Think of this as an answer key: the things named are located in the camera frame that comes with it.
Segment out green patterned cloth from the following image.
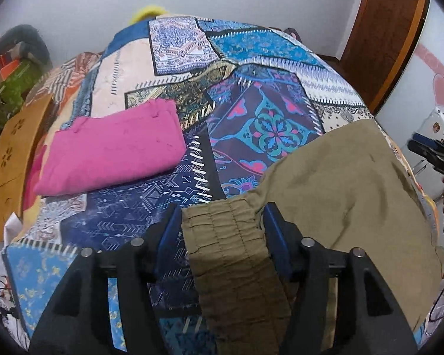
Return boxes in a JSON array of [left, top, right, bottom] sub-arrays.
[[0, 61, 43, 137]]

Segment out white appliance with stickers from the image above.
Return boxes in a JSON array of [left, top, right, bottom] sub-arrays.
[[400, 107, 444, 200]]

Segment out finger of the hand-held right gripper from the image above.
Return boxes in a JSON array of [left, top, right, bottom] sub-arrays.
[[408, 133, 444, 180]]

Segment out yellow fluffy item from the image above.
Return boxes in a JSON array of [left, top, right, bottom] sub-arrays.
[[130, 4, 171, 25]]

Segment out patchwork printed bed sheet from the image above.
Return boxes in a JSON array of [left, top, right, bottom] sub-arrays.
[[2, 15, 440, 355]]

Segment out olive green pants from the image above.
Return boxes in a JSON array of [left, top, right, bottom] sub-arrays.
[[181, 118, 444, 355]]

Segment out orange striped cloth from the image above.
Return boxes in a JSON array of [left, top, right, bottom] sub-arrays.
[[26, 52, 102, 106]]

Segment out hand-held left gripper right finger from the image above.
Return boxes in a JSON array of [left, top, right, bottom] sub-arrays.
[[263, 203, 419, 355]]

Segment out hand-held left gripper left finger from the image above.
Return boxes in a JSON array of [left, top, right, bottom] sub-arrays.
[[29, 202, 182, 355]]

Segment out wooden door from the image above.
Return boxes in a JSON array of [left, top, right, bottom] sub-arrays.
[[337, 0, 430, 109]]

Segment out folded pink cloth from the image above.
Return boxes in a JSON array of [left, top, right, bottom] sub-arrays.
[[33, 100, 187, 196]]

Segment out grey fluffy cloth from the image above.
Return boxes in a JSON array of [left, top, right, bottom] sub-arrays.
[[0, 24, 53, 69]]

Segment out orange wooden board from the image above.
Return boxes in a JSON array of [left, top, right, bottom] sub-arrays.
[[0, 94, 54, 244]]

